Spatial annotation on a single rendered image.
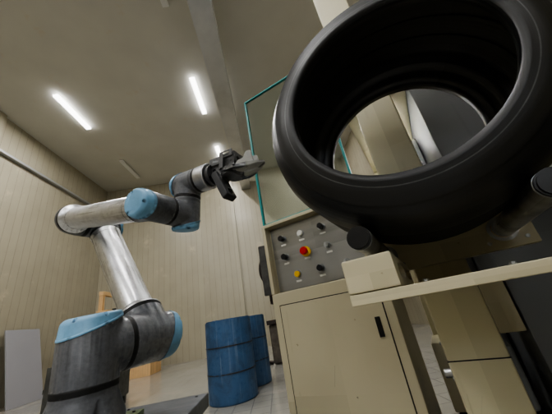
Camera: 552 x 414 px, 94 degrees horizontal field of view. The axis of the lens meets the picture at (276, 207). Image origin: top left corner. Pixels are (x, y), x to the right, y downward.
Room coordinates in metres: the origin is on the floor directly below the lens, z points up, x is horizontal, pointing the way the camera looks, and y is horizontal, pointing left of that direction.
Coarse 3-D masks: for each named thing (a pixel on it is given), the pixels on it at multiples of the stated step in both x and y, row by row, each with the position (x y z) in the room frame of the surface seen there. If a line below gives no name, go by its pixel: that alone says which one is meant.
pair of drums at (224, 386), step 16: (224, 320) 3.37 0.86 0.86; (240, 320) 3.45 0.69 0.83; (256, 320) 4.08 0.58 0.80; (208, 336) 3.45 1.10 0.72; (224, 336) 3.37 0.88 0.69; (240, 336) 3.44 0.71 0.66; (256, 336) 4.06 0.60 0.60; (208, 352) 3.47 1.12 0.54; (224, 352) 3.37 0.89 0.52; (240, 352) 3.43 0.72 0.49; (256, 352) 4.04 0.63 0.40; (208, 368) 3.50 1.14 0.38; (224, 368) 3.37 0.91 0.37; (240, 368) 3.42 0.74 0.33; (256, 368) 4.03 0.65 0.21; (208, 384) 3.54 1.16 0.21; (224, 384) 3.37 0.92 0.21; (240, 384) 3.41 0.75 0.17; (256, 384) 3.63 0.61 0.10; (224, 400) 3.37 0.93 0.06; (240, 400) 3.40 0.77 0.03
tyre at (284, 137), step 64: (384, 0) 0.35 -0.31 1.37; (448, 0) 0.33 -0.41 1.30; (512, 0) 0.29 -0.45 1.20; (320, 64) 0.53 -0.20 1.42; (384, 64) 0.58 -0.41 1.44; (448, 64) 0.53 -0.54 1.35; (512, 64) 0.45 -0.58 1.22; (320, 128) 0.70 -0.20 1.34; (512, 128) 0.33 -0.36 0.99; (320, 192) 0.47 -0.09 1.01; (384, 192) 0.42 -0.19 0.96; (448, 192) 0.39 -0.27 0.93; (512, 192) 0.39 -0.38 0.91
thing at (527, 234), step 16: (528, 224) 0.63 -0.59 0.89; (448, 240) 0.70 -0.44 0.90; (464, 240) 0.69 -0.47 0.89; (480, 240) 0.67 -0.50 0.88; (496, 240) 0.66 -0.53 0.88; (512, 240) 0.65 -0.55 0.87; (528, 240) 0.63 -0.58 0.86; (400, 256) 0.76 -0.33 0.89; (416, 256) 0.74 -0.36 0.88; (432, 256) 0.72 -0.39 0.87; (448, 256) 0.71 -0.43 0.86; (464, 256) 0.69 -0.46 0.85
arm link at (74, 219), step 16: (144, 192) 0.63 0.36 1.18; (64, 208) 0.86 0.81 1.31; (80, 208) 0.82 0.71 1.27; (96, 208) 0.76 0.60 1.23; (112, 208) 0.71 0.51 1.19; (128, 208) 0.65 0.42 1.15; (144, 208) 0.64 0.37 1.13; (160, 208) 0.68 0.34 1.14; (176, 208) 0.72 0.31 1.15; (64, 224) 0.88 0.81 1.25; (80, 224) 0.84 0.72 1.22; (96, 224) 0.81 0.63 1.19; (112, 224) 0.79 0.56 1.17
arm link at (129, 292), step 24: (96, 240) 0.98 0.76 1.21; (120, 240) 1.01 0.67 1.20; (120, 264) 0.94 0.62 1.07; (120, 288) 0.91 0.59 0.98; (144, 288) 0.95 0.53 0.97; (144, 312) 0.87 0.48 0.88; (168, 312) 0.94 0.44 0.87; (144, 336) 0.82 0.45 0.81; (168, 336) 0.90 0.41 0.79; (144, 360) 0.85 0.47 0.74
